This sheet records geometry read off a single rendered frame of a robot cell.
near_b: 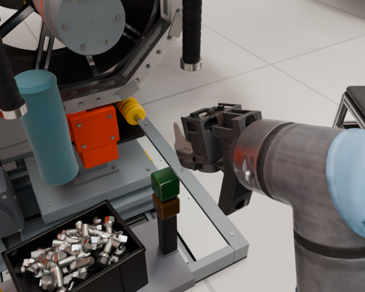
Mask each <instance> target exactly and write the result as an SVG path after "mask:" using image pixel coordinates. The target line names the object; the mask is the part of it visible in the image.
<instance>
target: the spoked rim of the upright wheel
mask: <svg viewBox="0 0 365 292"><path fill-rule="evenodd" d="M120 1H121V3H122V5H123V8H124V11H125V27H124V30H123V33H122V35H121V37H120V39H119V41H117V43H116V44H115V45H114V46H113V47H112V48H110V49H109V50H108V51H106V52H104V53H102V54H98V55H94V56H85V55H81V54H77V53H75V52H73V51H72V50H70V49H69V48H67V47H64V48H60V49H54V50H52V49H53V44H54V38H55V36H54V35H53V34H52V33H51V31H50V30H49V29H48V27H47V25H46V24H45V22H44V21H43V20H42V18H41V24H40V28H39V34H38V40H37V45H36V50H27V49H20V48H16V47H13V46H10V45H7V44H4V43H3V44H4V47H5V50H6V54H7V55H8V59H9V62H10V65H11V68H12V71H13V74H14V76H16V75H18V74H19V73H22V72H24V71H28V70H40V69H39V66H40V65H43V66H44V67H45V70H46V71H49V72H51V73H53V74H55V76H56V78H57V87H58V89H59V90H61V89H66V88H69V87H73V86H78V85H82V84H85V83H89V82H94V81H99V80H101V79H103V78H105V77H107V76H109V75H110V74H112V73H113V72H115V71H116V70H118V69H119V68H121V66H123V65H124V64H125V63H126V62H127V61H128V60H129V59H130V58H131V56H132V55H133V53H134V52H135V51H136V49H137V48H138V47H139V45H140V44H141V42H142V41H143V40H144V38H145V37H146V36H147V34H148V33H149V32H150V30H151V28H152V26H153V23H154V21H155V18H156V15H157V12H158V9H159V4H160V0H120ZM25 2H26V4H25V5H24V6H22V7H21V8H20V9H19V10H18V11H17V12H16V13H15V14H13V15H12V16H11V17H10V18H8V19H7V20H6V21H5V22H4V23H3V24H2V25H1V26H0V35H1V38H2V39H3V38H4V37H5V36H6V35H7V34H8V33H10V32H11V31H12V30H13V29H14V28H15V27H17V26H18V25H19V24H20V23H21V22H22V21H23V20H24V19H26V18H27V17H28V16H29V15H30V14H31V13H32V12H35V13H37V14H38V15H39V13H38V12H37V10H36V8H35V6H34V4H33V1H32V0H25ZM45 37H48V38H47V42H46V47H45V50H43V46H44V43H45Z"/></svg>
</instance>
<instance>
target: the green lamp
mask: <svg viewBox="0 0 365 292"><path fill-rule="evenodd" d="M151 187H152V190H153V191H154V193H155V194H156V196H157V197H158V199H159V200H160V201H164V200H167V199H170V198H172V197H175V196H177V195H179V194H180V179H179V177H178V176H177V175H176V173H175V172H174V170H173V169H172V168H171V167H166V168H164V169H161V170H158V171H155V172H153V173H151Z"/></svg>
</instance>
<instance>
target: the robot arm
mask: <svg viewBox="0 0 365 292"><path fill-rule="evenodd" d="M224 106H229V107H231V108H227V107H224ZM180 118H181V122H182V126H183V129H182V128H181V126H180V124H179V123H178V122H177V121H175V122H174V124H173V126H174V135H175V139H176V140H175V142H174V148H175V151H176V154H177V157H178V160H179V162H180V165H181V166H182V167H184V168H186V169H191V170H193V171H196V170H198V171H200V172H203V173H216V172H218V171H220V170H221V171H222V172H223V173H224V176H223V179H222V185H221V191H220V197H219V201H218V207H219V208H220V209H221V211H222V212H223V213H224V214H225V215H226V216H228V215H230V214H232V213H234V212H236V211H238V210H240V209H242V208H244V207H246V206H247V205H249V203H250V199H251V196H252V193H253V191H254V192H257V193H259V194H262V195H265V196H267V197H269V198H271V199H273V200H276V201H278V202H280V203H283V204H286V205H288V206H291V208H292V215H293V234H294V253H295V271H296V281H297V285H296V287H295V292H365V130H363V129H358V128H351V129H340V128H335V127H326V126H317V125H308V124H303V123H295V122H291V121H281V120H276V119H263V118H262V114H261V111H255V110H249V109H242V106H241V104H230V103H218V106H217V107H215V106H213V107H210V108H202V109H200V110H197V111H195V112H192V113H190V115H189V116H186V117H183V116H182V117H180Z"/></svg>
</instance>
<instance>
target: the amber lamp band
mask: <svg viewBox="0 0 365 292"><path fill-rule="evenodd" d="M152 201H153V207H154V209H155V211H156V212H157V214H158V216H159V217H160V219H161V220H165V219H167V218H169V217H172V216H175V215H176V214H179V213H180V198H179V197H178V196H177V198H176V199H174V200H171V201H169V202H167V203H164V204H162V203H161V202H160V200H159V199H158V197H157V196H156V194H155V193H153V194H152Z"/></svg>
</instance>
